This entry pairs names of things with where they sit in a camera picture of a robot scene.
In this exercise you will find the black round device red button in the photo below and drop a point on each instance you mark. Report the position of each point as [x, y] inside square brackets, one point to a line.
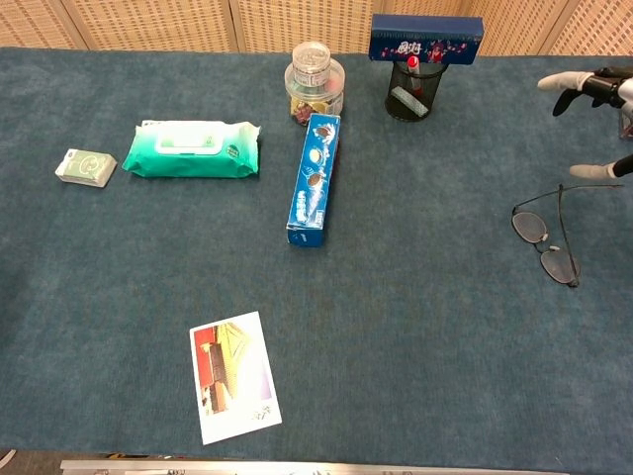
[436, 84]

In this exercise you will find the green wet wipes pack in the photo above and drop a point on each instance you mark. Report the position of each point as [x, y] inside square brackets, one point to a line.
[193, 158]

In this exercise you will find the white bordered postcard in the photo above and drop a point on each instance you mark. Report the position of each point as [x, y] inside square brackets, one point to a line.
[232, 376]

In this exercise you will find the aluminium rail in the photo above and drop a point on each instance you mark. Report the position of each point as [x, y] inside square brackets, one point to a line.
[297, 467]

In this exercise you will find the grey green eraser block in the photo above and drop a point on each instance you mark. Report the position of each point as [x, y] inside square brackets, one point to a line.
[409, 101]

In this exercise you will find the large clear candy jar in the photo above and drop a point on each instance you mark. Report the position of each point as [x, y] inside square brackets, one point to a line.
[319, 99]

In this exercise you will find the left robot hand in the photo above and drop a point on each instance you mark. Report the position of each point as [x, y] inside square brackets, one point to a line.
[5, 456]

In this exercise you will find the eyeglasses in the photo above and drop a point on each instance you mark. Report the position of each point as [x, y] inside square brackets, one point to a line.
[529, 225]

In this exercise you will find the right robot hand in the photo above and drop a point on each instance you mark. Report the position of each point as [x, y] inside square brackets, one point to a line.
[605, 86]

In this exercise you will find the dark brown wooden object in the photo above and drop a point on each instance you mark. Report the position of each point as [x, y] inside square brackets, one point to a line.
[626, 126]

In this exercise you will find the blue cookie box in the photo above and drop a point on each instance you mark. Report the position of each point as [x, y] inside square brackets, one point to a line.
[314, 183]

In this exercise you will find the wicker folding screen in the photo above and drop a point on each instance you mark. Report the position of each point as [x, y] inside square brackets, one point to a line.
[148, 25]

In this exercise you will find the red capped marker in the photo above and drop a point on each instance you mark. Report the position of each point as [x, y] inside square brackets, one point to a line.
[413, 64]

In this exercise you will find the dark blue rectangular box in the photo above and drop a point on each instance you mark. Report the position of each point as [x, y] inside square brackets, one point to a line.
[425, 44]

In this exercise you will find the teal table cloth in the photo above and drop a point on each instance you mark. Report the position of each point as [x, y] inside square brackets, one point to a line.
[395, 346]

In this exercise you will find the small clear plastic jar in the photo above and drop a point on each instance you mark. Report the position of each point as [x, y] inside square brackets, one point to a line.
[310, 62]

